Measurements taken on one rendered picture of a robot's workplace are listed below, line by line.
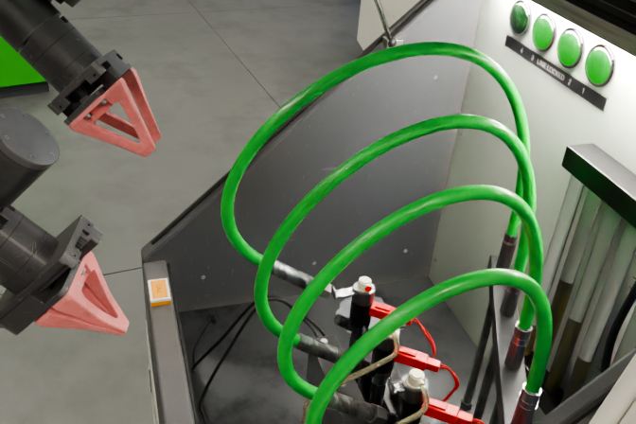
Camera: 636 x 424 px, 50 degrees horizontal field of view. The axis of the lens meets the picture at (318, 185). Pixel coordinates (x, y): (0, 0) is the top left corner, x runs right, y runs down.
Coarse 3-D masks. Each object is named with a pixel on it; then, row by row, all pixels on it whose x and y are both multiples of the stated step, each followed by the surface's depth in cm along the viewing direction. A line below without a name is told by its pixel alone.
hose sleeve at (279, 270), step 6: (276, 264) 79; (282, 264) 80; (276, 270) 79; (282, 270) 80; (288, 270) 80; (294, 270) 81; (276, 276) 80; (282, 276) 80; (288, 276) 80; (294, 276) 81; (300, 276) 81; (306, 276) 82; (312, 276) 83; (294, 282) 81; (300, 282) 81; (306, 282) 82
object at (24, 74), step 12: (0, 36) 356; (0, 48) 359; (12, 48) 362; (0, 60) 362; (12, 60) 365; (24, 60) 368; (0, 72) 365; (12, 72) 368; (24, 72) 371; (36, 72) 375; (0, 84) 368; (12, 84) 371; (24, 84) 379; (36, 84) 382; (0, 96) 375; (12, 96) 378
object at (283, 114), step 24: (408, 48) 69; (432, 48) 70; (456, 48) 71; (336, 72) 69; (360, 72) 69; (504, 72) 75; (312, 96) 69; (528, 144) 81; (240, 168) 71; (240, 240) 76
